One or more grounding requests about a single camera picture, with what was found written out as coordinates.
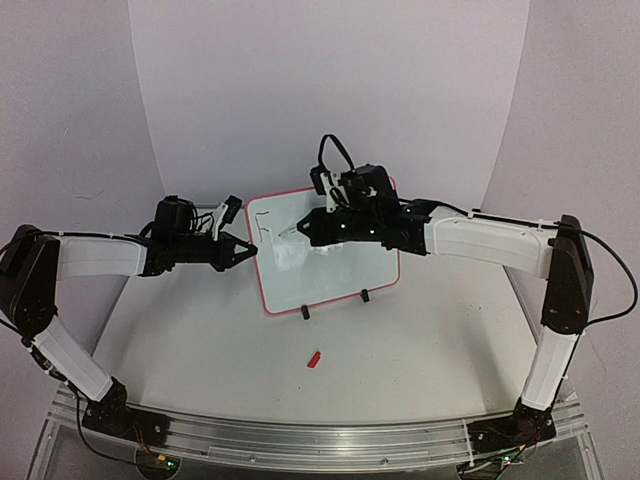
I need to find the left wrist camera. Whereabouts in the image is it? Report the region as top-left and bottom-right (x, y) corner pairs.
(210, 195), (242, 241)

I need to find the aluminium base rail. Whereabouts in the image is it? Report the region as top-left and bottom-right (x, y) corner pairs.
(47, 389), (586, 474)

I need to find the red marker cap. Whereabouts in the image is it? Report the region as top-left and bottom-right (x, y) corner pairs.
(307, 351), (321, 369)

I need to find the pink framed whiteboard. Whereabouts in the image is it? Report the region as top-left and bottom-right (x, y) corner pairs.
(245, 187), (401, 316)

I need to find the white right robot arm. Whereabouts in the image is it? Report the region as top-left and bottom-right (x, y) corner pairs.
(296, 165), (594, 411)

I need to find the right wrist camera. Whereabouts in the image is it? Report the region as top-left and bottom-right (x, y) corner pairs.
(309, 133), (359, 214)

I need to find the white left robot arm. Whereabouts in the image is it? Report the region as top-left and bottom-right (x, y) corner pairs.
(1, 196), (257, 435)

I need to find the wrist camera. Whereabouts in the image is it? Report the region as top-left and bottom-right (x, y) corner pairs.
(210, 195), (242, 241)
(309, 133), (359, 214)

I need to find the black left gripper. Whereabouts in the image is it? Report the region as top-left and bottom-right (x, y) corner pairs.
(171, 230), (256, 271)

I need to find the wire whiteboard stand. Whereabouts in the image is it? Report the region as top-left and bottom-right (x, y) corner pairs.
(299, 289), (370, 321)

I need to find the whiteboard marker pen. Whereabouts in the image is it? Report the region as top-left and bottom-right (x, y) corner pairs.
(279, 226), (298, 238)

